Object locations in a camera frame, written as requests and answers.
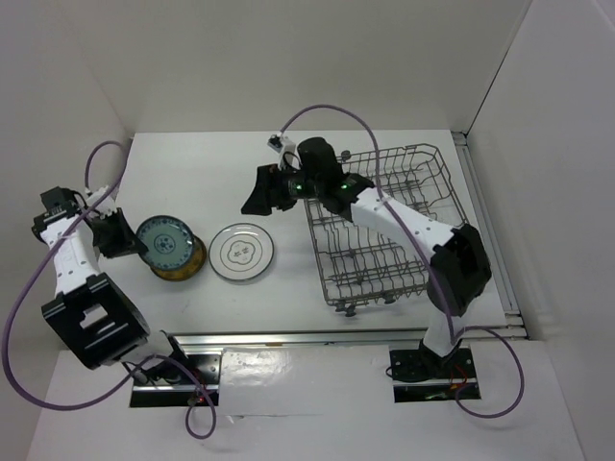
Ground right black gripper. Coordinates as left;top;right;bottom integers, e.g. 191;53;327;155
240;162;323;216

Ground blue floral plate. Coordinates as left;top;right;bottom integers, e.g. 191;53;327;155
135;215;196;271

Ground white plate thin green rings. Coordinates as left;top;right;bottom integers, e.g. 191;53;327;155
208;220;278;282

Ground yellow patterned plate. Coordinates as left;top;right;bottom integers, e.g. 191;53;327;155
150;236;207;282

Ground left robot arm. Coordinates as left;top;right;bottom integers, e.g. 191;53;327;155
33;187;191;383

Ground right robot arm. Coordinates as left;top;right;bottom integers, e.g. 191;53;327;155
241;134;492;376

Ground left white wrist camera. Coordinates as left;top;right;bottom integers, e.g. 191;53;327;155
86;185;117;219

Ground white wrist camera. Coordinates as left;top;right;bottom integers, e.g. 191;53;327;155
86;185;117;219
267;133;297;169

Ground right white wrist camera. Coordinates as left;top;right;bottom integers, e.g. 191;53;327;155
267;133;297;169

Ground grey wire dish rack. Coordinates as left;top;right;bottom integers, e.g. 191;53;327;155
302;141;471;319

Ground aluminium rail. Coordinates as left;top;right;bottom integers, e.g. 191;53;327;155
174;328;425;351

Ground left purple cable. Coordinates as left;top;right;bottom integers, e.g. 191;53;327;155
0;139;218;440

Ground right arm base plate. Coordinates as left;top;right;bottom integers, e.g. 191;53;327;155
385;348;481;403

